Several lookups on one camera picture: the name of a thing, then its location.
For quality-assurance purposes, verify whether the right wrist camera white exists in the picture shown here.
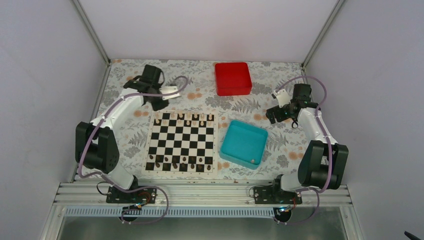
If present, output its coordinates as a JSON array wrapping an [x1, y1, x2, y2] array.
[[272, 88, 291, 108]]

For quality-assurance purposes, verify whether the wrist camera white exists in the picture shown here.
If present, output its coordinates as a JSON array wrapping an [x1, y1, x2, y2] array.
[[272, 88, 291, 108], [159, 86, 181, 100]]

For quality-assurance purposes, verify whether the aluminium rail frame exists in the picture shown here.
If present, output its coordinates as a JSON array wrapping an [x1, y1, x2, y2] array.
[[53, 181, 353, 207]]

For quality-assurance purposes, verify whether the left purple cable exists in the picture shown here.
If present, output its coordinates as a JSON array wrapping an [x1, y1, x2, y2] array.
[[77, 75, 190, 225]]

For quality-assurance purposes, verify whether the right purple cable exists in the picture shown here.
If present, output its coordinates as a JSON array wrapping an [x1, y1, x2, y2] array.
[[273, 75, 333, 226]]

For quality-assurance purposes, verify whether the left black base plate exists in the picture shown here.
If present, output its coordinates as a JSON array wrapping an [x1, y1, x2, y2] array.
[[105, 187, 157, 205]]

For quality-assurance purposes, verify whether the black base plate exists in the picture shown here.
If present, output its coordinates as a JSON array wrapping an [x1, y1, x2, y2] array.
[[252, 185, 303, 205], [105, 187, 157, 205]]

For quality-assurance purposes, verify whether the red square box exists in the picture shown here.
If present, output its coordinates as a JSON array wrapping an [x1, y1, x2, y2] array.
[[214, 62, 253, 97]]

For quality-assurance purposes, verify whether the dark chess pieces row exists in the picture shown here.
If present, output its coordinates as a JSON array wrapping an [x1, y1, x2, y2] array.
[[144, 154, 214, 173]]

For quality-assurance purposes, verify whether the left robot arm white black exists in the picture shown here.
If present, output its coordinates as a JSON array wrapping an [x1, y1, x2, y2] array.
[[75, 64, 169, 203]]

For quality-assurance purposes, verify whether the floral patterned mat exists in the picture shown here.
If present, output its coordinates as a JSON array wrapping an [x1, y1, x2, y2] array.
[[97, 59, 309, 181]]

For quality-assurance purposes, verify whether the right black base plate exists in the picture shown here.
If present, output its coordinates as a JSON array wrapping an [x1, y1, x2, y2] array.
[[252, 185, 303, 205]]

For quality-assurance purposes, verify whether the black white chessboard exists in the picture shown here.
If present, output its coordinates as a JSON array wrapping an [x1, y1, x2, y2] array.
[[142, 110, 218, 178]]

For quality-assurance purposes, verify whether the purple cable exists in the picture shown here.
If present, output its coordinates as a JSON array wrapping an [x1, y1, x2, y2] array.
[[273, 75, 333, 226], [77, 75, 190, 225]]

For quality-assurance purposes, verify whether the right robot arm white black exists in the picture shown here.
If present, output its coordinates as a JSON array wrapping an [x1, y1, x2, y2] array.
[[266, 83, 349, 204]]

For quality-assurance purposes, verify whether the teal tray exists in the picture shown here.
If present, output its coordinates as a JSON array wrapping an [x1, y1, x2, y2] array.
[[219, 119, 268, 170]]

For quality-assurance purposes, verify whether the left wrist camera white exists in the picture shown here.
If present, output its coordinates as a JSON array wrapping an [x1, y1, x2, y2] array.
[[159, 86, 181, 100]]

